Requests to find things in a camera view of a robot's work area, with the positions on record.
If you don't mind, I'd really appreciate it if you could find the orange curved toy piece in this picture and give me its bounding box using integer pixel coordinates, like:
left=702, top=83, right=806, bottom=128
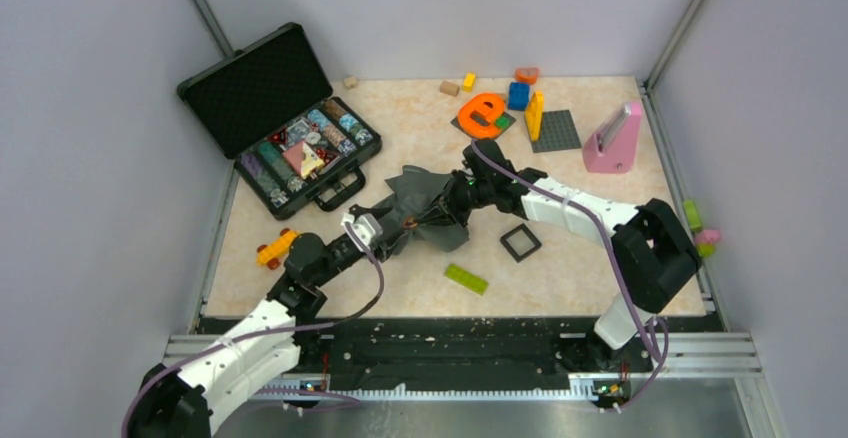
left=514, top=67, right=540, bottom=85

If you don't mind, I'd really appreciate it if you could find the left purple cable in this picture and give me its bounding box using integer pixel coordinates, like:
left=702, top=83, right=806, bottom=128
left=121, top=222, right=387, bottom=438

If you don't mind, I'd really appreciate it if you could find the lime green lego brick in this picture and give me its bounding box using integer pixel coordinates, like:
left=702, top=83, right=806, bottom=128
left=444, top=264, right=489, bottom=296

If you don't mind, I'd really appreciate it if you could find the large grey lego baseplate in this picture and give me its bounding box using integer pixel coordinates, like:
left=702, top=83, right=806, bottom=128
left=531, top=110, right=582, bottom=154

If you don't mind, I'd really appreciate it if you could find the pink yellow card box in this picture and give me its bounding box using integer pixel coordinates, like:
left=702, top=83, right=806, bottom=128
left=283, top=140, right=326, bottom=179

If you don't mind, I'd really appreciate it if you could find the small dark grey baseplate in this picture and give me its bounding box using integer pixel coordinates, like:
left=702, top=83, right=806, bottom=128
left=451, top=112, right=517, bottom=140

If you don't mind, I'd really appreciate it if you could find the orange letter e block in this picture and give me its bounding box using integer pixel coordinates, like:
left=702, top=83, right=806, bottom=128
left=457, top=93, right=505, bottom=139

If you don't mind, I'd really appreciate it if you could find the tan wooden block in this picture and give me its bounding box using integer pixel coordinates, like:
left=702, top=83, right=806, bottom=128
left=439, top=81, right=461, bottom=97

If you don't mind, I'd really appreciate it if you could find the yellow upright lego block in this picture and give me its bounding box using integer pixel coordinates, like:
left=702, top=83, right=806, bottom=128
left=524, top=91, right=545, bottom=142

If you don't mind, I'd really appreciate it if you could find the green block outside table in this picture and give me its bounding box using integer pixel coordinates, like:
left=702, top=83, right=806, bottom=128
left=682, top=199, right=704, bottom=233

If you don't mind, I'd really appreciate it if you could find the yellow red toy car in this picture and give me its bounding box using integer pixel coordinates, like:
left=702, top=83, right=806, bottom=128
left=256, top=228, right=300, bottom=270

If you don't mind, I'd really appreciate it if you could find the small beige wooden cube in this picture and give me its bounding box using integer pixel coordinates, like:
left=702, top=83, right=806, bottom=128
left=342, top=76, right=358, bottom=89

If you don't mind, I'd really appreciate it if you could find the pink block outside table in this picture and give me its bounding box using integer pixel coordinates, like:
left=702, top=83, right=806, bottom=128
left=693, top=229, right=722, bottom=246

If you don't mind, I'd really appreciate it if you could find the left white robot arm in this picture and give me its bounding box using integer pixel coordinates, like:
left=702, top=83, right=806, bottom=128
left=120, top=197, right=404, bottom=437

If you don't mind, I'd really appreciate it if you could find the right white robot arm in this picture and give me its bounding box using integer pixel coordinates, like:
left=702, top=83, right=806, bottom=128
left=439, top=139, right=703, bottom=370

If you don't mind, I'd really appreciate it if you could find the grey t-shirt garment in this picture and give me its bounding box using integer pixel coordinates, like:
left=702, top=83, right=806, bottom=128
left=385, top=165, right=469, bottom=252

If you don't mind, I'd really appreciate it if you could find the pink wedge stand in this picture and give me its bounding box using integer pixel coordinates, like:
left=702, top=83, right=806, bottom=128
left=581, top=100, right=644, bottom=174

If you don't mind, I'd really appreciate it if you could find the small green lego brick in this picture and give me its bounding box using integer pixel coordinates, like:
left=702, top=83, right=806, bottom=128
left=494, top=114, right=512, bottom=130

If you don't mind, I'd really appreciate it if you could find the small yellow block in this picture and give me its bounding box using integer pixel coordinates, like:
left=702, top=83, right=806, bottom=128
left=461, top=73, right=476, bottom=92

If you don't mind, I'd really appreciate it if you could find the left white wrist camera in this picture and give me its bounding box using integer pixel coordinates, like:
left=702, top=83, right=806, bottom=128
left=341, top=213, right=383, bottom=251

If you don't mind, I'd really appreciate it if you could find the black open poker chip case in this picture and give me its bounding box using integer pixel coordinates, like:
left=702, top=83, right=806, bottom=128
left=176, top=22, right=382, bottom=220

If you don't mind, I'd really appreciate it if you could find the blue lego block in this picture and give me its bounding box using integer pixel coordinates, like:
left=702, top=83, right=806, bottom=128
left=507, top=82, right=531, bottom=111

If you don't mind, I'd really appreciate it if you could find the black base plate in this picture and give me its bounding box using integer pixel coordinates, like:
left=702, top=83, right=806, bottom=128
left=198, top=315, right=723, bottom=393

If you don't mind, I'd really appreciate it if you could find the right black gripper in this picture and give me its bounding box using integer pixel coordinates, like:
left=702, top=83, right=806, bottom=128
left=415, top=170, right=494, bottom=230

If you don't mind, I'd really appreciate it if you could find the white cable duct rail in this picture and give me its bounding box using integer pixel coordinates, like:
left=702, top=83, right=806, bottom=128
left=255, top=381, right=598, bottom=402

